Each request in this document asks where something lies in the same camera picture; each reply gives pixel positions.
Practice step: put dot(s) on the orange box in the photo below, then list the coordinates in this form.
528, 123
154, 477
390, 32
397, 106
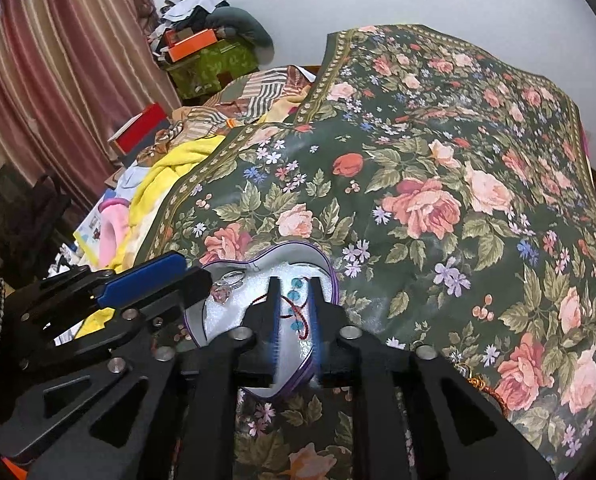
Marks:
192, 44

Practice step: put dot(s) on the pink slipper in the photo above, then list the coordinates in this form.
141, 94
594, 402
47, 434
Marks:
114, 225

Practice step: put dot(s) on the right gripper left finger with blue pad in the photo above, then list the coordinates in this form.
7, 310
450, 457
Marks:
162, 417

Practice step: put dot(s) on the striped red curtain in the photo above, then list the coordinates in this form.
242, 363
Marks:
71, 73

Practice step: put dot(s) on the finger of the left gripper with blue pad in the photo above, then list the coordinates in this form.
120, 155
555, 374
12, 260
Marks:
141, 280

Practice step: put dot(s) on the striped patterned quilt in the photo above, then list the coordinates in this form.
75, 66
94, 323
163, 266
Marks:
267, 96

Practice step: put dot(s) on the yellow blanket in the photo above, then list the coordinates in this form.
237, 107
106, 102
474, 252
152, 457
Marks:
160, 178

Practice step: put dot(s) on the heart shaped purple tin box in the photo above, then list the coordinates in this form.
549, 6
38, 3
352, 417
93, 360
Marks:
239, 285

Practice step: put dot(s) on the red white box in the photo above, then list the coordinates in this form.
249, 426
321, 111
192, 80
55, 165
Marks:
139, 131

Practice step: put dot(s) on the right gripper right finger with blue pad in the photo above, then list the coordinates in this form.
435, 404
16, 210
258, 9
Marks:
414, 416

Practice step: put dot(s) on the floral green bed cover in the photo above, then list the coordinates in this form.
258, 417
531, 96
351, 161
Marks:
452, 196

